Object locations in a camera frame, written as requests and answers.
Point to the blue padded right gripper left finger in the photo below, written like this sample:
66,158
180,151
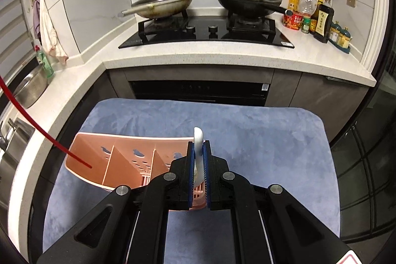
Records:
191,158

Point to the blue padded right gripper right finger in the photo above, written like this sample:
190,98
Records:
207,171

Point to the white ceramic spoon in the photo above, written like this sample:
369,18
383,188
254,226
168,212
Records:
198,154

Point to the bright red chopstick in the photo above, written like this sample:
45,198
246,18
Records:
26,115

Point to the blue-grey plush table mat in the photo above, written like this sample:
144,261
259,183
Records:
285,146

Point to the built-in oven front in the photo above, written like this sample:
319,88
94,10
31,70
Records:
208,91

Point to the pink perforated utensil holder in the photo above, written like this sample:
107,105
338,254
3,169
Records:
124,160

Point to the black gas stove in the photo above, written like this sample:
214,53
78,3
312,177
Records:
188,28

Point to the steel wok with lid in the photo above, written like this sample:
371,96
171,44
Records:
156,9

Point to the black frying pan with lid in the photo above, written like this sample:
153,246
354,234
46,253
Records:
255,8

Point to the red instant noodle cup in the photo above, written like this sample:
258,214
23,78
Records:
293,21

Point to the small green spice jar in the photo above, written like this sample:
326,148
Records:
305,24

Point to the green dish soap bottle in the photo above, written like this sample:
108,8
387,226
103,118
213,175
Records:
42,59

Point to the amber sauce bottle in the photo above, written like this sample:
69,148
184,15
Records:
314,18

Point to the green condiment jar rack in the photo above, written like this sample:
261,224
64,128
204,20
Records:
340,37

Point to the steel mixing bowl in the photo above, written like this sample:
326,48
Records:
31,87

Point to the yellow seasoning packet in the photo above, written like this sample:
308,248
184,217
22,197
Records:
294,5

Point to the clear oil bottle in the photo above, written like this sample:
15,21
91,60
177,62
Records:
307,7

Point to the stainless steel sink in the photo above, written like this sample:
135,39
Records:
10,159

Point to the dark soy sauce bottle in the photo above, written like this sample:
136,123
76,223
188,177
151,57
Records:
325,17

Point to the chrome sink faucet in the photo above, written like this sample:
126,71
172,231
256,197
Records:
8,140

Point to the white hanging towel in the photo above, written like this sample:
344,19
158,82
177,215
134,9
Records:
49,38

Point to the purple hanging cloth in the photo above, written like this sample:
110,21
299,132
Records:
36,19

